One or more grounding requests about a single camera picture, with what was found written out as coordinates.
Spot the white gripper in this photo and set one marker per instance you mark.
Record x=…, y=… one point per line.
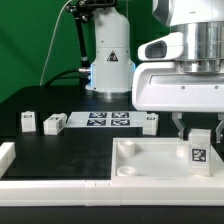
x=160, y=84

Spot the white square tabletop tray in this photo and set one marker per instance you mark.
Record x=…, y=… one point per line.
x=152, y=158

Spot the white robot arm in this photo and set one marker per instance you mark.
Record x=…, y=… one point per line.
x=200, y=21

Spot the white tag marker sheet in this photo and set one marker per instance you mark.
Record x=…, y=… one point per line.
x=106, y=119

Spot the white front fence rail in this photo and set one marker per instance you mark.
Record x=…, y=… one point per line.
x=108, y=193

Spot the white left fence rail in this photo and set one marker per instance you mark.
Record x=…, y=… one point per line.
x=7, y=156

